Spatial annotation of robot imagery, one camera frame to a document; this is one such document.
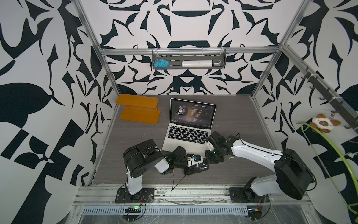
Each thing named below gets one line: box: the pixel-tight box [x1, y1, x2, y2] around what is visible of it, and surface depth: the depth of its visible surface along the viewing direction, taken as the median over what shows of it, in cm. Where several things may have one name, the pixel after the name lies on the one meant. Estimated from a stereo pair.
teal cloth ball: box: [153, 58, 170, 71], surface depth 93 cm
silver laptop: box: [161, 98, 217, 156], surface depth 96 cm
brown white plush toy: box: [309, 113, 342, 133], surface depth 61 cm
